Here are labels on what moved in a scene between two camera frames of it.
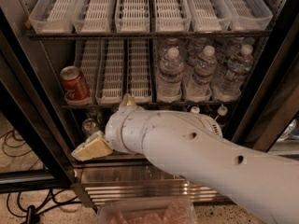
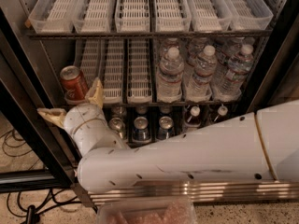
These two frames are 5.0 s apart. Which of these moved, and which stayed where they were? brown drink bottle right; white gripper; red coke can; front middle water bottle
Moved: white gripper
Stayed: front middle water bottle; red coke can; brown drink bottle right
